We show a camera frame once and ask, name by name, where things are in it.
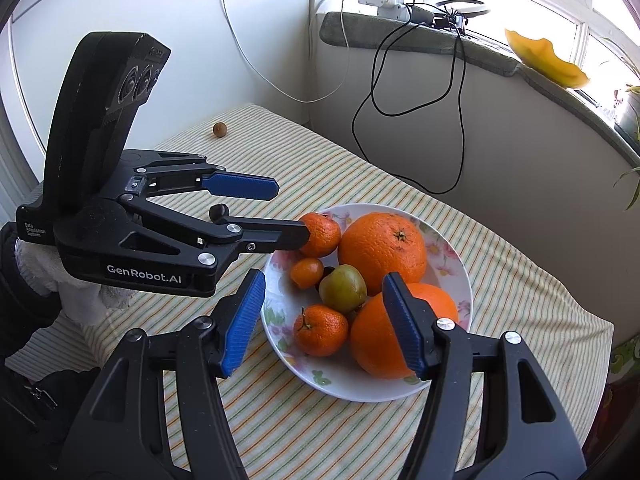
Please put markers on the potted plant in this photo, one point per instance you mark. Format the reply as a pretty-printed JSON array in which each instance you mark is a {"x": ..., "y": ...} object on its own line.
[{"x": 631, "y": 120}]

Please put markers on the dark plum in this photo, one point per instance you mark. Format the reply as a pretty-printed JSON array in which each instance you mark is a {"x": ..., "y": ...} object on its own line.
[{"x": 218, "y": 211}]

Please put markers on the grey sill cushion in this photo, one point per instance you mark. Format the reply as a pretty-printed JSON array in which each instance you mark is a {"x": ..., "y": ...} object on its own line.
[{"x": 350, "y": 30}]

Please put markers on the person's left hand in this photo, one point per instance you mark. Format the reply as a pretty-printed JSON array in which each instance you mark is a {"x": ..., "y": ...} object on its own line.
[{"x": 75, "y": 300}]

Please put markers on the small brown fruit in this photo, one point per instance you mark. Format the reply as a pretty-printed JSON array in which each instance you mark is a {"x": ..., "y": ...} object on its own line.
[{"x": 219, "y": 130}]

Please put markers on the large orange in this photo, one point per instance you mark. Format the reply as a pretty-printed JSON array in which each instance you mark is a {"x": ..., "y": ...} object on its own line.
[
  {"x": 382, "y": 252},
  {"x": 375, "y": 340}
]

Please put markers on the mandarin with stem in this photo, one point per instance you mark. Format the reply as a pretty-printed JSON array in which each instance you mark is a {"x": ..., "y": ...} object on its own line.
[{"x": 322, "y": 332}]

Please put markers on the white plug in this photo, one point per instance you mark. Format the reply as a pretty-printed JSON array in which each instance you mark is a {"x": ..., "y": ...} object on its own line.
[{"x": 392, "y": 12}]

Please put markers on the person's dark jacket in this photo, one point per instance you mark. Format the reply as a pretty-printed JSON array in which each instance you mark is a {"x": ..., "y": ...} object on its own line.
[{"x": 30, "y": 410}]

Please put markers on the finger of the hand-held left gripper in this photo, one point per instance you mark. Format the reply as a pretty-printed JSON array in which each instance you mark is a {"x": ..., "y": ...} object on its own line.
[
  {"x": 280, "y": 235},
  {"x": 245, "y": 186}
]

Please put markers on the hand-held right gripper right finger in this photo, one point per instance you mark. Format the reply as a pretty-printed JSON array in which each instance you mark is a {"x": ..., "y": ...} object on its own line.
[{"x": 402, "y": 325}]

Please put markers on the white window frame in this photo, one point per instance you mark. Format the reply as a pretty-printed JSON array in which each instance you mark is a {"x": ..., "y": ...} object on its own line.
[{"x": 587, "y": 15}]

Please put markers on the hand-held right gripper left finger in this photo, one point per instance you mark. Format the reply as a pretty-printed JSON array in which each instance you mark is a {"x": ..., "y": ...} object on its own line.
[{"x": 245, "y": 325}]

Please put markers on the green plum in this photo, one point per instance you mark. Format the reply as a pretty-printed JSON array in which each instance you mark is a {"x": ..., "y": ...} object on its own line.
[{"x": 343, "y": 289}]

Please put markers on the small mandarin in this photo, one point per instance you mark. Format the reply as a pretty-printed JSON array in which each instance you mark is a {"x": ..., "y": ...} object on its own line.
[{"x": 306, "y": 272}]

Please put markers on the person's left forearm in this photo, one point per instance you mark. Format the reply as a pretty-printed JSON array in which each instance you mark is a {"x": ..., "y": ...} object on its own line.
[{"x": 20, "y": 305}]

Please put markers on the white floral bowl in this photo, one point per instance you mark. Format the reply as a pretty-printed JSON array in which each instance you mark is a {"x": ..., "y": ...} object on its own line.
[{"x": 300, "y": 375}]

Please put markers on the yellow dish on sill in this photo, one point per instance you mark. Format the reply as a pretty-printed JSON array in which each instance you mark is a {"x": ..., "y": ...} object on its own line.
[{"x": 545, "y": 62}]

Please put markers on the striped cloth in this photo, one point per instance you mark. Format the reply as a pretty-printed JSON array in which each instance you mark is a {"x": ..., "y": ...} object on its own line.
[{"x": 500, "y": 285}]

